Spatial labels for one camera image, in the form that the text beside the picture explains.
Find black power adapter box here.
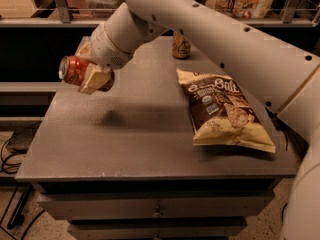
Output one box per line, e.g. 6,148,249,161
5,129,35,153

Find upper drawer with knob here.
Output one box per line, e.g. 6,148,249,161
38,191,274,220

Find drawer with knob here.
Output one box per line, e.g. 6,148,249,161
38,191,274,220
68,218,246,240

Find brown yellow chip bag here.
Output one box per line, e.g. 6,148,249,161
176,69,276,153

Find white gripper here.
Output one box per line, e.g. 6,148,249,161
75,23,132,94

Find black cables left floor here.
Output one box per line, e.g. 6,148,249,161
0,121,46,240

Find red coke can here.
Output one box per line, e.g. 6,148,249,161
58,55,116,93

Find grey drawer cabinet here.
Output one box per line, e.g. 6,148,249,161
17,37,296,240

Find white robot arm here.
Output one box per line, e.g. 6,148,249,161
78,0,320,240

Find lower drawer with knob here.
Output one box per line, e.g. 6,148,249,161
68,218,246,240

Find grey metal shelf rail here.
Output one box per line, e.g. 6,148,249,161
0,0,320,28

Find black floor cable right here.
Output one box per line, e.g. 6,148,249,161
280,202,289,225

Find clear plastic container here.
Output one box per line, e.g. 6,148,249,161
86,0,123,18

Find gold soda can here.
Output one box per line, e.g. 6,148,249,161
172,32,191,59

